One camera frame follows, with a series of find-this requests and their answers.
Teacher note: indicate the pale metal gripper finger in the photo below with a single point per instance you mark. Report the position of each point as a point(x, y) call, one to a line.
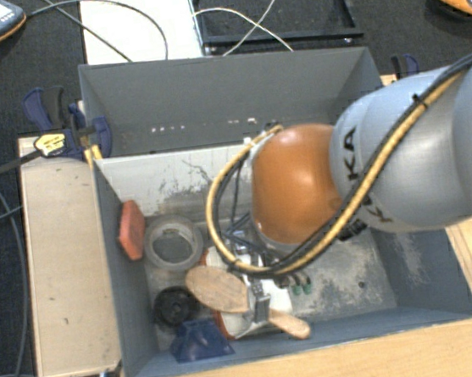
point(262, 308)

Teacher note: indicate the white box with red edge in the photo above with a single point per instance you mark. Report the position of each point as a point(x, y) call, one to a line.
point(280, 306)

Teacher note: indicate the blue plastic block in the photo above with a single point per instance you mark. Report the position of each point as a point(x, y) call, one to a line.
point(199, 341)

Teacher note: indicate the black round disc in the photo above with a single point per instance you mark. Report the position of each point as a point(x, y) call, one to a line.
point(173, 308)

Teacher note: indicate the grey tape roll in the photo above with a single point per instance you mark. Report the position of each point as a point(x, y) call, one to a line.
point(156, 253)

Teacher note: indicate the orange sponge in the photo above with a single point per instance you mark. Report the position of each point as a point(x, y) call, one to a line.
point(131, 232)

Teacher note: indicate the grey metal bin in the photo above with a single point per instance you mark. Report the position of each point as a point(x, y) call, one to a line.
point(191, 103)

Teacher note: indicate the pale wood flat board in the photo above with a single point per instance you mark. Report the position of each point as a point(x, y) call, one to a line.
point(68, 268)

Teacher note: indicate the black cylinder on white bracket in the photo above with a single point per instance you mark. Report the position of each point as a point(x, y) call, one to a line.
point(352, 229)

